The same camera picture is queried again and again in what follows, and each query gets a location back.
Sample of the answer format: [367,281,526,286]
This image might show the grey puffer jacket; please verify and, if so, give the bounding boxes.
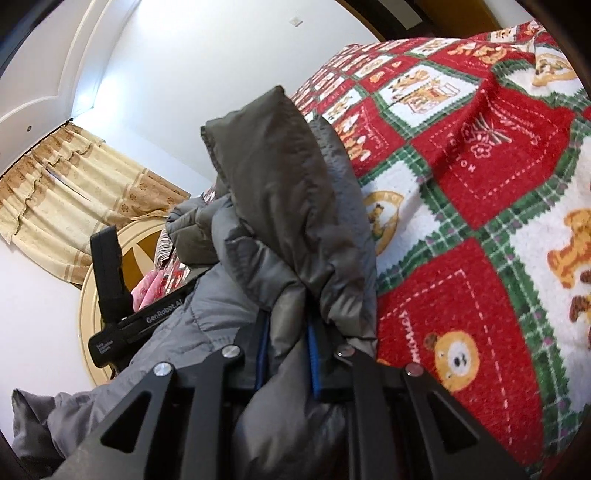
[12,87,377,479]

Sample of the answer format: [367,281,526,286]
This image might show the pink quilt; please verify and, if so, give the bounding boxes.
[131,269,164,312]

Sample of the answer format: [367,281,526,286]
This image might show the cream wooden headboard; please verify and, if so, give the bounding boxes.
[78,216,172,387]

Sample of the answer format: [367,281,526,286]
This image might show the striped pillow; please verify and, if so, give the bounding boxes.
[153,228,173,269]

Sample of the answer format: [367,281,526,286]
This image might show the beige patterned curtain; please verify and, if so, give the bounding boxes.
[1,122,190,285]

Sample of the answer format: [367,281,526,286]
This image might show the red patchwork bear bedspread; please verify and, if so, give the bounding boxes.
[295,21,590,479]

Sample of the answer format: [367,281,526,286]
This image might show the brown wooden door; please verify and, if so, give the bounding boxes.
[339,0,500,40]

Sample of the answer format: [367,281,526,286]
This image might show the white wall switch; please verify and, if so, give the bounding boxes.
[290,17,304,28]

